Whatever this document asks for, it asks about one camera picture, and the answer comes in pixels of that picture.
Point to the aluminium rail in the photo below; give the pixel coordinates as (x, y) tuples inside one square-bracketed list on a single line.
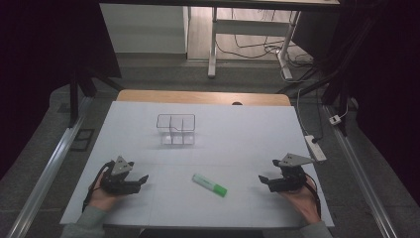
[(46, 175), (360, 172)]

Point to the black metal stand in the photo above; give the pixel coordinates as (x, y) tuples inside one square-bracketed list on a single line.
[(77, 95)]

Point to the black curtain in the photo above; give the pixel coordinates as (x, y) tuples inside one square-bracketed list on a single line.
[(386, 99), (43, 66)]

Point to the black rectangular floor frame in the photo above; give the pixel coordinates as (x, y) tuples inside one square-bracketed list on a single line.
[(82, 140)]

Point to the small white adapter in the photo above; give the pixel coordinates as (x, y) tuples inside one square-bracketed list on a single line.
[(335, 119)]

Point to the white table cover sheet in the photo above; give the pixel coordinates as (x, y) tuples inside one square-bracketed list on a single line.
[(231, 152)]

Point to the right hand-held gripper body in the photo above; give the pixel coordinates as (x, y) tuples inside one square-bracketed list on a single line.
[(289, 181)]

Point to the wooden table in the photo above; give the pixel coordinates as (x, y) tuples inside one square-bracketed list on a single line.
[(198, 97)]

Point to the green highlighter marker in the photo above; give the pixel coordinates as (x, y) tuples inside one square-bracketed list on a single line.
[(211, 185)]

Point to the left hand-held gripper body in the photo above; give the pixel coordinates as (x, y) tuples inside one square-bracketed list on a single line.
[(116, 183)]

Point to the person's right hand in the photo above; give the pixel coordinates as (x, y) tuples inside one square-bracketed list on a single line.
[(303, 201)]

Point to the white power strip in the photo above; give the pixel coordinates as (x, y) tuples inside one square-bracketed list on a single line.
[(315, 148)]

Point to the person's left hand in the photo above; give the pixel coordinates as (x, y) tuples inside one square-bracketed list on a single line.
[(100, 198)]

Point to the small dark object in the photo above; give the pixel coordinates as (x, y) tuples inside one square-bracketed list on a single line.
[(236, 103)]

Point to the clear plastic organizer box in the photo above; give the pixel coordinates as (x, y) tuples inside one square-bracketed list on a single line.
[(176, 132)]

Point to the white desk frame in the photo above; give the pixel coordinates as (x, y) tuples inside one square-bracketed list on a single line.
[(251, 27)]

